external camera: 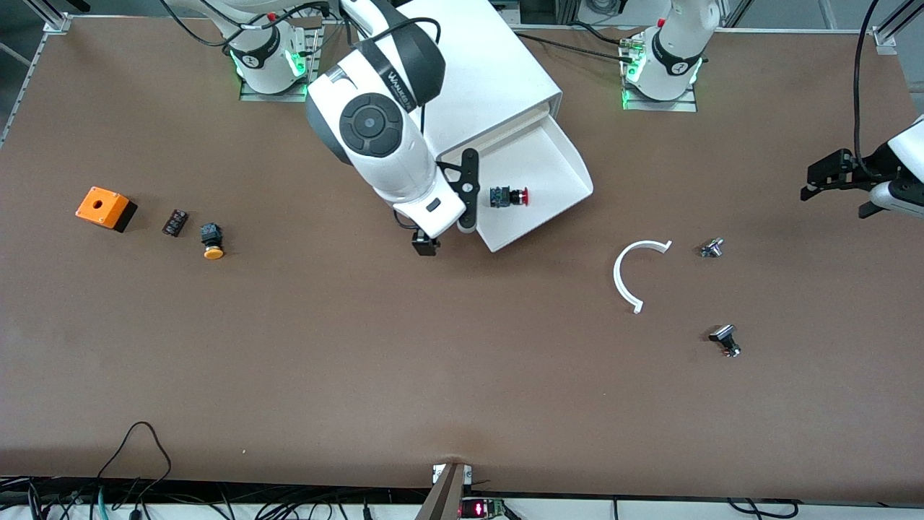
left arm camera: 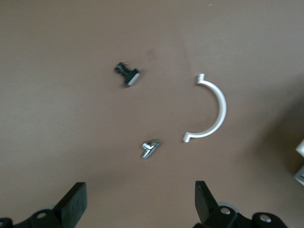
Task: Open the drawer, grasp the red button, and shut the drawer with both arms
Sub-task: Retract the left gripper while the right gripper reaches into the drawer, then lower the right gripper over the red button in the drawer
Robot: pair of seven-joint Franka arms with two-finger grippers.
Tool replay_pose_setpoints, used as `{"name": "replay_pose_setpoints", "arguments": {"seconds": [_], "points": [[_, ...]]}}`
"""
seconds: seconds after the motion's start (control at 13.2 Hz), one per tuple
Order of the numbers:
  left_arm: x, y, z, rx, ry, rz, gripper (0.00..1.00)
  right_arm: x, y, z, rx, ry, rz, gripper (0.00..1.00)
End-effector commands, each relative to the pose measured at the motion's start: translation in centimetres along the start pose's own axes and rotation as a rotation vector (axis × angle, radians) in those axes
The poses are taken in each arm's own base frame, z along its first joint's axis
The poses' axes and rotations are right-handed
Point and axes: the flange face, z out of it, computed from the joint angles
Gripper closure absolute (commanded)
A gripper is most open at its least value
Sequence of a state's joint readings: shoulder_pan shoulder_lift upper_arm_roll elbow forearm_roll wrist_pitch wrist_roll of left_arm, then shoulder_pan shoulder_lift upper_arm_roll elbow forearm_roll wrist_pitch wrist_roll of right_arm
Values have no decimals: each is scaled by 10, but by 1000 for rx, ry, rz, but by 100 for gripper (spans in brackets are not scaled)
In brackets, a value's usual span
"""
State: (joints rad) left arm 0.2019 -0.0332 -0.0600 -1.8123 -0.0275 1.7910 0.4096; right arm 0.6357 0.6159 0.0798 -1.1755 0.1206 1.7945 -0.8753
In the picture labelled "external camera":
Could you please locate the large white cabinet drawer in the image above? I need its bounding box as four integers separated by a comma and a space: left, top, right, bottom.
437, 112, 595, 254

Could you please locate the white curved plastic arc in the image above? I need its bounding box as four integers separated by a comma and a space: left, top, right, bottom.
613, 239, 674, 315

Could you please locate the circuit board with red display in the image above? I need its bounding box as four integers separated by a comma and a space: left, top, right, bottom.
459, 497, 507, 519

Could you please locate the orange box with hole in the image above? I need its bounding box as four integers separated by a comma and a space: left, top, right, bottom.
74, 186, 139, 233

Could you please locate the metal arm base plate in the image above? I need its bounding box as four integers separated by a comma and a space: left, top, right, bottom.
238, 25, 319, 103
621, 36, 699, 113

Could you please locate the black headed metal switch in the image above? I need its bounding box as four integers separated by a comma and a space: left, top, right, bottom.
708, 324, 742, 358

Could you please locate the black base power cable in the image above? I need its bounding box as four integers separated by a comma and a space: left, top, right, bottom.
514, 22, 636, 63

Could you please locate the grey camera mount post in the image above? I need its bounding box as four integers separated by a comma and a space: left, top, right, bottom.
414, 462, 466, 520

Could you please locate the tangled black cable bundle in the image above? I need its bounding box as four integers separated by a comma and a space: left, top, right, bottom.
0, 473, 434, 520

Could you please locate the black looped cable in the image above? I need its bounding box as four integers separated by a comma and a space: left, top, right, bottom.
96, 421, 174, 499

